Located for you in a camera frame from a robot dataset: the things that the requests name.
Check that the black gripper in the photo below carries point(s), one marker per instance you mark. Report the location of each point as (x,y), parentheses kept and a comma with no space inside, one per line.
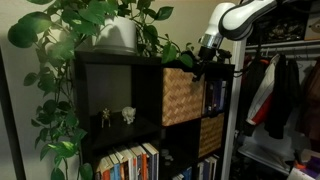
(206,55)

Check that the woven bamboo storage container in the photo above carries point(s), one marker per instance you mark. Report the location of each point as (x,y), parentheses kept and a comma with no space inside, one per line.
(181,96)

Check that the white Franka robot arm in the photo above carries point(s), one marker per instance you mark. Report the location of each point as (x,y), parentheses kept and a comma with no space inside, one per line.
(233,16)

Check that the dark navy book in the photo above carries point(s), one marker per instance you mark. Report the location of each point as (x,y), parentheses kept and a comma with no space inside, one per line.
(210,98)

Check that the blue circuits textbook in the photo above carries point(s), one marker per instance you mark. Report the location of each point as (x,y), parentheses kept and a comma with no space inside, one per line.
(218,95)

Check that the white maroon banded book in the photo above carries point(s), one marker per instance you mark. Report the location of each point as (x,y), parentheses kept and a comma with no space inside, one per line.
(223,95)

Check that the black cube shelf unit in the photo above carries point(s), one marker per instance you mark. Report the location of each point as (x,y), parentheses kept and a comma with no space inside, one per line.
(146,86)

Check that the small woven basket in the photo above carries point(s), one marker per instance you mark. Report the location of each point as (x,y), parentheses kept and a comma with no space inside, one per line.
(211,135)

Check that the white red jacket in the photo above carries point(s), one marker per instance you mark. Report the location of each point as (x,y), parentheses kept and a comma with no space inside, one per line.
(265,96)

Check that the white elephant figurine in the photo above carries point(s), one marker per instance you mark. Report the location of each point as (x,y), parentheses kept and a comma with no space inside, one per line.
(128,114)

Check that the metal closet rod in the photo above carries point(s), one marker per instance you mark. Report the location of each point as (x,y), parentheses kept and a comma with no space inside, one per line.
(283,47)

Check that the black coat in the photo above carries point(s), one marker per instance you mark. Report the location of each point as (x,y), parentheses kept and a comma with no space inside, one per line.
(283,100)

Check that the round metal tins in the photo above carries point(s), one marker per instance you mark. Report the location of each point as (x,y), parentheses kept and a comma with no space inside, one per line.
(166,156)

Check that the white ceramic plant pot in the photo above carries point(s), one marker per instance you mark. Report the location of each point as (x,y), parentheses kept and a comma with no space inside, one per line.
(116,35)

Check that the dark patterned box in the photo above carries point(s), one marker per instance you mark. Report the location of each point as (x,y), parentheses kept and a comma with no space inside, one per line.
(280,26)

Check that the white paperback row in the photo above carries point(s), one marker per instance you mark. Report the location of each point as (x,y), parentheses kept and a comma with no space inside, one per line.
(208,166)

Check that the dark book white pages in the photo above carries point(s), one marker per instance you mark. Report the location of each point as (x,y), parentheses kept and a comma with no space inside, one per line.
(152,161)

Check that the brass figurine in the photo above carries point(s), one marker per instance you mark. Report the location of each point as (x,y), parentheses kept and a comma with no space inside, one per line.
(106,117)

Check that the white closet shelf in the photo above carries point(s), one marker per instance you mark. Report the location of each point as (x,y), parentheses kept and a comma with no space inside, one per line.
(263,156)

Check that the orange spine book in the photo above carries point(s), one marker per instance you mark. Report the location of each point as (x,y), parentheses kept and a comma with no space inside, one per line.
(143,163)

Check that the brown garment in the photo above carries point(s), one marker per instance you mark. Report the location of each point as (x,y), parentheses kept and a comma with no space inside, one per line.
(311,100)

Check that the beige box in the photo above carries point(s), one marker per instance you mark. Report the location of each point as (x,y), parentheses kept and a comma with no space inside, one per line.
(313,26)

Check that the blue spine paperback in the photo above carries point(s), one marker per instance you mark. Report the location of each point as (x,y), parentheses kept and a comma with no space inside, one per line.
(115,168)

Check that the white orange paperback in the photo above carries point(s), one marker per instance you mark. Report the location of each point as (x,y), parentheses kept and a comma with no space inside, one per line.
(104,170)

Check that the green pothos plant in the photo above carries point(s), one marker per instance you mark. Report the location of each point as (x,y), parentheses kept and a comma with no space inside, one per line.
(33,26)

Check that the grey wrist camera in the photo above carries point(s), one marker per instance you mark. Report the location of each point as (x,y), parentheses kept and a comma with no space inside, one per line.
(225,54)

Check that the white door frame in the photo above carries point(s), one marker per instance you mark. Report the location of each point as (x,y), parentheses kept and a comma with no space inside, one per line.
(233,100)

